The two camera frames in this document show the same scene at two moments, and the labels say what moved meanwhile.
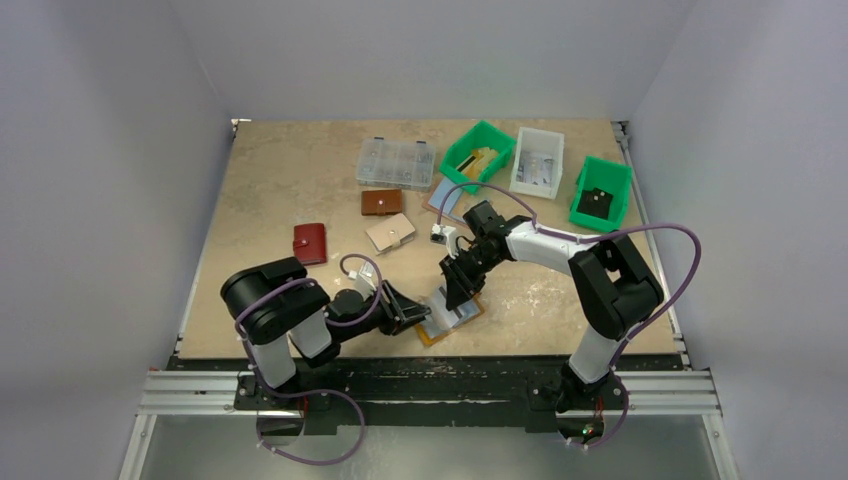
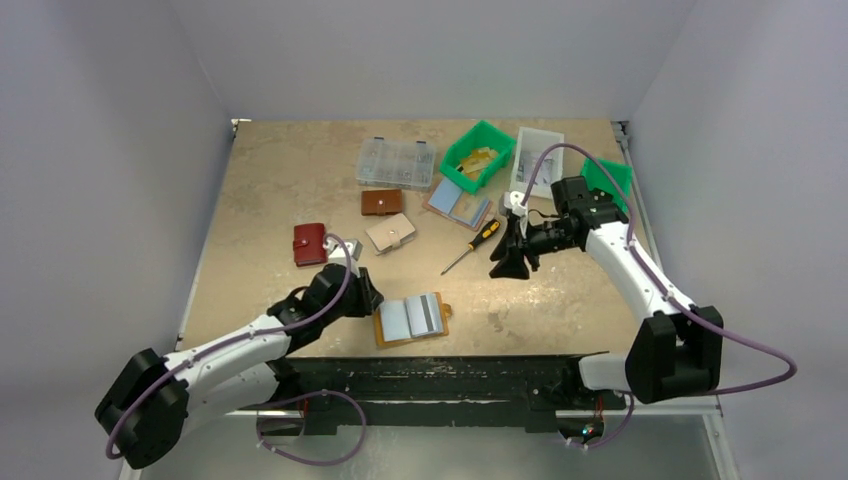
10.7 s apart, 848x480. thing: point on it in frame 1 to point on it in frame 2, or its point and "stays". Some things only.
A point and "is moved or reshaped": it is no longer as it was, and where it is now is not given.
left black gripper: [392, 305] to [365, 295]
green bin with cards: [477, 154] stays
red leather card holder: [310, 243] stays
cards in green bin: [480, 159] stays
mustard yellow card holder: [442, 322] is moved or reshaped
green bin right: [601, 193] stays
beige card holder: [391, 233] stays
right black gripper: [460, 270] to [521, 244]
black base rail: [436, 393] stays
